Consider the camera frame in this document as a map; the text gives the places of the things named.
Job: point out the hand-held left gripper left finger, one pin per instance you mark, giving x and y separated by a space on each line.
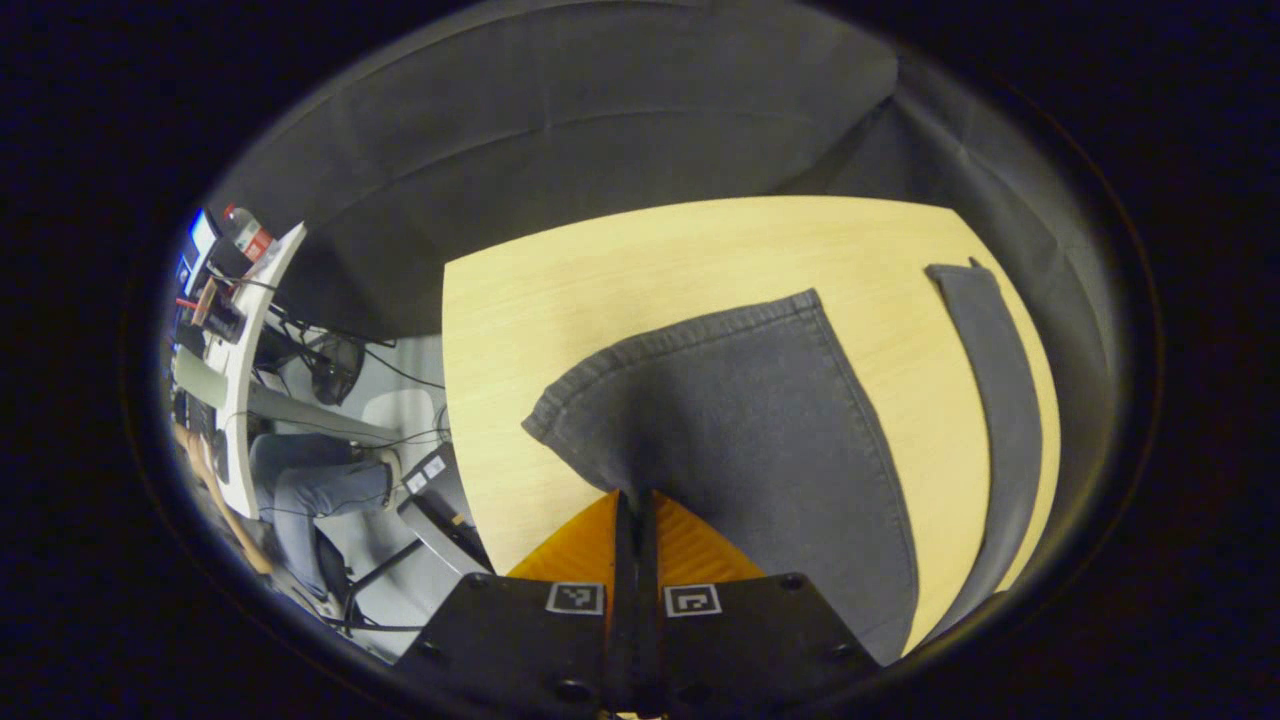
622 620

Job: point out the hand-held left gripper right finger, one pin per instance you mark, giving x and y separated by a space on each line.
650 620

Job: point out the black jeans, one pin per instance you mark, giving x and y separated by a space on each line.
740 420

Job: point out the black device with white labels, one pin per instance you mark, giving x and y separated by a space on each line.
440 510

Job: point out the black fan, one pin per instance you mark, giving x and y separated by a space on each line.
335 368

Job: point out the white desk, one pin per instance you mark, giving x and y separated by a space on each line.
235 420

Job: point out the black backdrop cloth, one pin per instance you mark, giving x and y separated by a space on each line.
550 120

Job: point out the bottle with red label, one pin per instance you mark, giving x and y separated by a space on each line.
250 238

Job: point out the computer monitor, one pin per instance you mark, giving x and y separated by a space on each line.
200 235

